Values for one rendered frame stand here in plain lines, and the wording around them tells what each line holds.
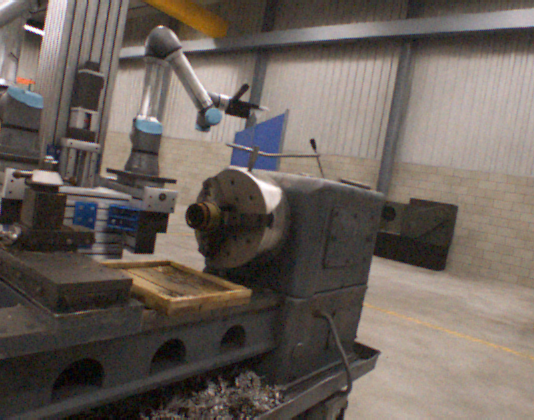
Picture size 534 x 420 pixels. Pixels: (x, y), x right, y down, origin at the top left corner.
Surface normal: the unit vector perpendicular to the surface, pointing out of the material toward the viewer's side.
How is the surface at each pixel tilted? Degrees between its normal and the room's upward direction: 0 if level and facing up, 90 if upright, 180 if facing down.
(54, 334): 88
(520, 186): 90
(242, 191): 90
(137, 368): 88
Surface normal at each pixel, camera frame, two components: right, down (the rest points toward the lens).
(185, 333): 0.78, 0.14
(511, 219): -0.60, -0.06
